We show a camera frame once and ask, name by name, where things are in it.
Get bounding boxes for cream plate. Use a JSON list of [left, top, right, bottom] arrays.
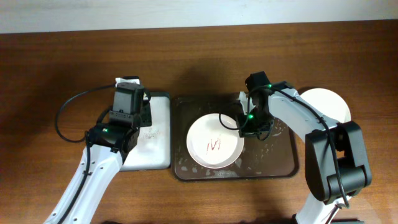
[[300, 88, 351, 123]]

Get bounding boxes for small black tray white liner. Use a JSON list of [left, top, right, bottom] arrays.
[[121, 91, 171, 171]]

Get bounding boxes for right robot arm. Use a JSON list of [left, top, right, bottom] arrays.
[[236, 72, 372, 223]]

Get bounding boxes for pink plate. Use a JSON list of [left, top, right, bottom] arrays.
[[186, 113, 244, 169]]

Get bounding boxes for large brown serving tray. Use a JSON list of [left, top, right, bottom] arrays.
[[171, 93, 299, 182]]

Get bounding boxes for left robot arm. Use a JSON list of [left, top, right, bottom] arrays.
[[45, 82, 150, 223]]

